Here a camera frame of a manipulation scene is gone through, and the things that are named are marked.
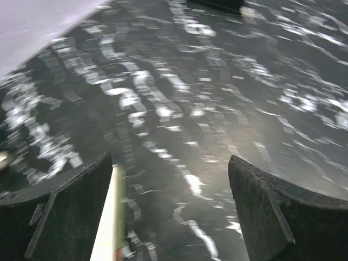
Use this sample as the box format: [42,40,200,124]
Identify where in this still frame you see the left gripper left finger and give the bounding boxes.
[1,153,112,260]

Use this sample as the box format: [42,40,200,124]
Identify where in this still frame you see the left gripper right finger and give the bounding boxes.
[228,155,347,261]

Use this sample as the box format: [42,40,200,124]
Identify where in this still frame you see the small beige cardboard box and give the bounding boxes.
[90,164,126,261]

